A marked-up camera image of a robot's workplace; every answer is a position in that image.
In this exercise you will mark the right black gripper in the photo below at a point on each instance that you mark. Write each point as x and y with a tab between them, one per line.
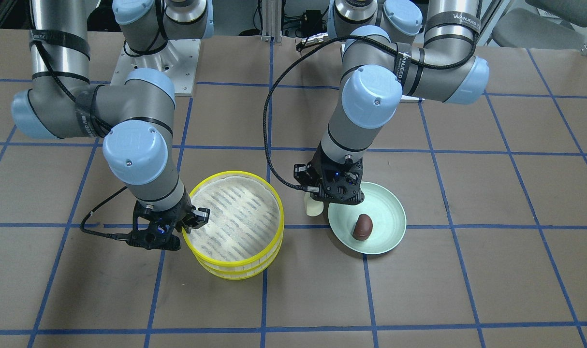
179	216

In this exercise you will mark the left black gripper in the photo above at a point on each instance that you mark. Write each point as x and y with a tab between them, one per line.
316	170

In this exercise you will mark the white bun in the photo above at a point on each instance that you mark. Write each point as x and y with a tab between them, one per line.
312	207

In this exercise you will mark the brown chocolate bun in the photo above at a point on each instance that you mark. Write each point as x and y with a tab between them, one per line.
363	228

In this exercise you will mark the yellow steamer layer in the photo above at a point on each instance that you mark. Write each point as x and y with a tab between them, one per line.
246	269
235	222

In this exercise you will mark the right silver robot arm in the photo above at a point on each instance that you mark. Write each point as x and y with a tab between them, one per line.
135	121

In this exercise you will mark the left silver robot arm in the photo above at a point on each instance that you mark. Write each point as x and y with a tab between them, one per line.
391	50

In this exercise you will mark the white steamer cloth liner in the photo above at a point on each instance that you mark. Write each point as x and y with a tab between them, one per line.
235	217

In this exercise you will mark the light green plate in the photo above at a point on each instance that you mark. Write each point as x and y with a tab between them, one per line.
387	216

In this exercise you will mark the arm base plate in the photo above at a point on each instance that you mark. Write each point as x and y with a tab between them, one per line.
178	60

